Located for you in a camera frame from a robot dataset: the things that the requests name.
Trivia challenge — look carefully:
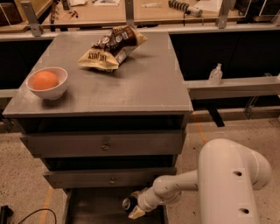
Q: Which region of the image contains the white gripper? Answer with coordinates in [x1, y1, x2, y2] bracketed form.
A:
[129, 187, 159, 220]

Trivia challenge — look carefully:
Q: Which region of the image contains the blue pepsi can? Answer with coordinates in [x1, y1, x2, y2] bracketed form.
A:
[122, 196, 137, 213]

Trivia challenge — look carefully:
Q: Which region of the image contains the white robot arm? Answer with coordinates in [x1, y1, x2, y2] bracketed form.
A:
[122, 138, 272, 224]

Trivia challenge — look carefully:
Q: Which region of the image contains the grey middle drawer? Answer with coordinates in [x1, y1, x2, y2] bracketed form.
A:
[44, 167, 177, 189]

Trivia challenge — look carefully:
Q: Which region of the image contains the open grey bottom drawer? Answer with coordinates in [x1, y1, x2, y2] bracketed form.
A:
[62, 186, 169, 224]

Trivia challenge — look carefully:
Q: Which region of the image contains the grey top drawer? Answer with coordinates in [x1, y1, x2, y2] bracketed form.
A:
[20, 130, 186, 158]

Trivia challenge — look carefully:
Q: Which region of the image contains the grey drawer cabinet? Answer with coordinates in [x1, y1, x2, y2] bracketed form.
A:
[2, 31, 194, 224]

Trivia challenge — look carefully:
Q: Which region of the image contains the black plug on floor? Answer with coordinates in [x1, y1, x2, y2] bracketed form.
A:
[0, 206, 13, 224]

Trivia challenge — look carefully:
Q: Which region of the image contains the clear sanitizer pump bottle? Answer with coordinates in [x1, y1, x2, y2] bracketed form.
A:
[208, 63, 222, 85]

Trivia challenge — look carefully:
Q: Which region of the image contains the white ceramic bowl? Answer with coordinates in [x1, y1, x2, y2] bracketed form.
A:
[25, 67, 68, 100]

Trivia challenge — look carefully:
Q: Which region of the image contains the orange fruit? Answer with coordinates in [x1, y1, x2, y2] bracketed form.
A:
[32, 71, 60, 90]

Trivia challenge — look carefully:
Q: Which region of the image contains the brown and cream chip bag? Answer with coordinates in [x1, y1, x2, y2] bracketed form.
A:
[78, 25, 148, 72]

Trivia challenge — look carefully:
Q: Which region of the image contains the black cable on floor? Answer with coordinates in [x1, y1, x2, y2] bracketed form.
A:
[17, 208, 58, 224]

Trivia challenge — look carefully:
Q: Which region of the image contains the wooden workbench with rail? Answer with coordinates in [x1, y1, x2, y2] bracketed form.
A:
[0, 0, 280, 39]

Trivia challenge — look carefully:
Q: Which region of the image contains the black ribbed tool handle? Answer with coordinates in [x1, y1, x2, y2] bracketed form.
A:
[168, 0, 203, 18]

